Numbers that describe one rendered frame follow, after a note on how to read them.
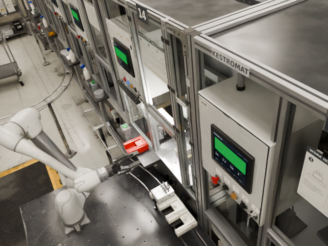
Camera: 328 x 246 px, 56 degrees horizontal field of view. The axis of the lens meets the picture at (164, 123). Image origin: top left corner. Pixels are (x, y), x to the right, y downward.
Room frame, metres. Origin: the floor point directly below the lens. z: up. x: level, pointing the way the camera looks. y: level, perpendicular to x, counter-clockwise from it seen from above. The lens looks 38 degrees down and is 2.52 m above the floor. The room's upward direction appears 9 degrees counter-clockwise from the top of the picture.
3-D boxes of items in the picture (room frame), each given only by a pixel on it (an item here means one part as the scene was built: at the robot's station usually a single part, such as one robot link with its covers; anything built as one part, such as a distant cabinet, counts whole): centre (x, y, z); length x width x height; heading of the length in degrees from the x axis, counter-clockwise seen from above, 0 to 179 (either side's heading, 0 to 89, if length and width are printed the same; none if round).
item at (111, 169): (1.37, 0.36, 1.12); 0.09 x 0.07 x 0.08; 114
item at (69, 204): (1.38, 0.74, 0.85); 0.18 x 0.16 x 0.22; 157
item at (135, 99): (1.89, 0.22, 1.37); 0.36 x 0.04 x 0.04; 24
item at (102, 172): (1.34, 0.43, 1.12); 0.09 x 0.06 x 0.09; 24
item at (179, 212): (1.20, 0.03, 0.84); 0.36 x 0.14 x 0.10; 24
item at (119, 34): (1.95, 0.09, 1.60); 0.42 x 0.29 x 0.46; 24
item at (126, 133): (1.91, 0.30, 0.97); 0.08 x 0.08 x 0.12; 24
